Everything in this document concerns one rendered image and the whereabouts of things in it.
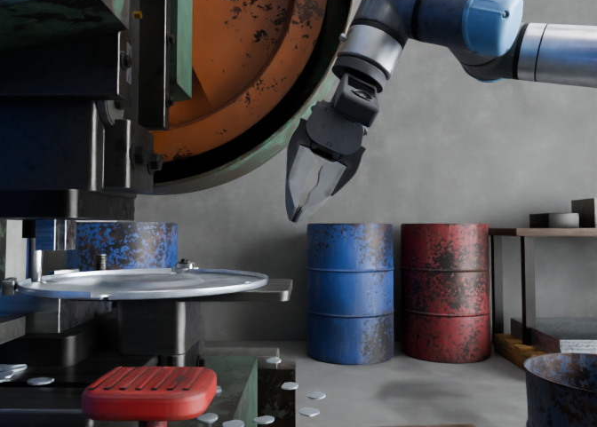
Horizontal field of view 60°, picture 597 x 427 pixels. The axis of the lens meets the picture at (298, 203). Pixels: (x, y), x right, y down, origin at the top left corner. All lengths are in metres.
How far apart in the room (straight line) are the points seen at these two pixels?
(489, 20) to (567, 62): 0.15
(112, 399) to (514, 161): 4.07
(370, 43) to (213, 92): 0.47
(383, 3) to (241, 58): 0.45
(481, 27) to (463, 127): 3.55
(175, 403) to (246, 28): 0.88
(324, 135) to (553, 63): 0.31
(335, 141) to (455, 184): 3.49
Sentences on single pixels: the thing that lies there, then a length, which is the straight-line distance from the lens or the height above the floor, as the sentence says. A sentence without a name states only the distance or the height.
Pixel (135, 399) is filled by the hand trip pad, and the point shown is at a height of 0.76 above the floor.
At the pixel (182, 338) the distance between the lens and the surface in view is 0.62.
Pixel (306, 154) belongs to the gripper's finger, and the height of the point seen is 0.94.
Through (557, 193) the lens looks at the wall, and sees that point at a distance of 4.37.
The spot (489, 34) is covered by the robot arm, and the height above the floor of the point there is 1.07.
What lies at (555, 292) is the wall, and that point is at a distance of 4.38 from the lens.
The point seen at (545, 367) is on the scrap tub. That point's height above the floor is 0.44.
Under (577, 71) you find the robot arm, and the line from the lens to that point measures 0.76.
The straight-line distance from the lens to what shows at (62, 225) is 0.69.
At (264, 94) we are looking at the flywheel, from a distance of 1.00.
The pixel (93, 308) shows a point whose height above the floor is 0.75.
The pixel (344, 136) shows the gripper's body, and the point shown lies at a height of 0.96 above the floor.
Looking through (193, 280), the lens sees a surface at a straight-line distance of 0.64.
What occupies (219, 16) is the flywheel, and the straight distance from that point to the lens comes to 1.10.
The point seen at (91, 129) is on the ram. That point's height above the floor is 0.96.
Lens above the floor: 0.85
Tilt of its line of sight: 3 degrees up
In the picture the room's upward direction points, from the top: straight up
